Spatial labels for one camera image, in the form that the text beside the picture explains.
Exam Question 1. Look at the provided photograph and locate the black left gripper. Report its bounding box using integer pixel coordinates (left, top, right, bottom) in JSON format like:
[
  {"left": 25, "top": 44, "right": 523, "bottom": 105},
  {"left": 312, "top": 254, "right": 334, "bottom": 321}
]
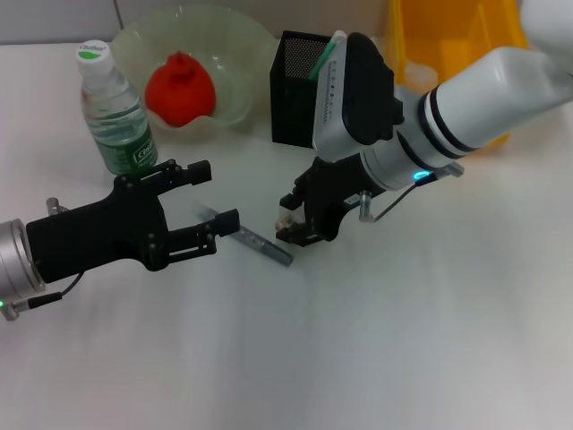
[{"left": 25, "top": 159, "right": 241, "bottom": 285}]

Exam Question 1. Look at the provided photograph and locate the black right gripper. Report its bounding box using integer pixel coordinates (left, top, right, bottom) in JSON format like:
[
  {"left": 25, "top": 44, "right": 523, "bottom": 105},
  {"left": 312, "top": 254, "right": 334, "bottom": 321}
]
[{"left": 274, "top": 154, "right": 387, "bottom": 249}]

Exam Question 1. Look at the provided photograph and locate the clear water bottle green label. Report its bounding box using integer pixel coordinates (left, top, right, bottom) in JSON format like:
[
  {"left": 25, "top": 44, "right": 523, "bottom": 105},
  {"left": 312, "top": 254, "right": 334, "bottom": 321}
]
[{"left": 74, "top": 39, "right": 160, "bottom": 177}]

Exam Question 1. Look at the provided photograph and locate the black gripper cable with plugs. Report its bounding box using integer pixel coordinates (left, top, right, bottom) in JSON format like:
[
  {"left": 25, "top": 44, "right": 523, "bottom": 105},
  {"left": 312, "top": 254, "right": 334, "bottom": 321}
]
[{"left": 3, "top": 195, "right": 87, "bottom": 323}]

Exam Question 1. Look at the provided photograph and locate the black mesh pen holder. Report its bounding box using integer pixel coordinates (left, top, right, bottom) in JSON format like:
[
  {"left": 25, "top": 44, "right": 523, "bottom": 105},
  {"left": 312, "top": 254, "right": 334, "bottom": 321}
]
[{"left": 269, "top": 30, "right": 338, "bottom": 150}]

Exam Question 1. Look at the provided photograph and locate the grey marker pen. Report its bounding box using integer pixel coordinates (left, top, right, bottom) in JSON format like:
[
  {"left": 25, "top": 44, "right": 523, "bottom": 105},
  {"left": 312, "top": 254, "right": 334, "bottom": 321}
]
[{"left": 192, "top": 201, "right": 295, "bottom": 269}]

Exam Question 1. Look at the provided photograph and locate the beige eraser with barcode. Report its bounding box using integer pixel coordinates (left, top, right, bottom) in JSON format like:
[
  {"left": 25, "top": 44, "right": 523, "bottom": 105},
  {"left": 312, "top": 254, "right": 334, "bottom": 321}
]
[{"left": 276, "top": 209, "right": 302, "bottom": 233}]

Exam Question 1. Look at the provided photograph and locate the yellow plastic storage bin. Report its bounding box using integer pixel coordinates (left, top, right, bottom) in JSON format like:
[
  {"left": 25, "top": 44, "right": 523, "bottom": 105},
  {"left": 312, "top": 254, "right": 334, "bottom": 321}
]
[{"left": 385, "top": 0, "right": 534, "bottom": 148}]

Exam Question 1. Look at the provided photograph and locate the green utility knife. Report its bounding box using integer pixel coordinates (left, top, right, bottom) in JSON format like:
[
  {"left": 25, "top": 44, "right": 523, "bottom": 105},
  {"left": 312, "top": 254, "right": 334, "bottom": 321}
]
[{"left": 307, "top": 37, "right": 338, "bottom": 82}]

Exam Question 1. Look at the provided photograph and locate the red-orange toy orange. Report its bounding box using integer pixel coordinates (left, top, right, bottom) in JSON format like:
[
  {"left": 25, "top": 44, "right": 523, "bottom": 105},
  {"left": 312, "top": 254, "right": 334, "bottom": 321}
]
[{"left": 143, "top": 50, "right": 218, "bottom": 129}]

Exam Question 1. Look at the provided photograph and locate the white paper ball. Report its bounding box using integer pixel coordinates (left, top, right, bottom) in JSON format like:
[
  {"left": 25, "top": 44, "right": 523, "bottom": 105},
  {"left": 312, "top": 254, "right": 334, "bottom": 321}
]
[{"left": 404, "top": 62, "right": 439, "bottom": 92}]

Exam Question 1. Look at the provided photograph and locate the grey gripper cable with plugs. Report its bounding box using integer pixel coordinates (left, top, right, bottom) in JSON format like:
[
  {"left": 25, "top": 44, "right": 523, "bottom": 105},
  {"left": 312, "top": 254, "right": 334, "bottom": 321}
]
[{"left": 357, "top": 162, "right": 466, "bottom": 225}]

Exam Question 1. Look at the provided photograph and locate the translucent wavy fruit plate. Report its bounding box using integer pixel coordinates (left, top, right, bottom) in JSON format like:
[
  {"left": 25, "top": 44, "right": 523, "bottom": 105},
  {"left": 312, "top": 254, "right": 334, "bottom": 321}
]
[{"left": 110, "top": 3, "right": 278, "bottom": 145}]

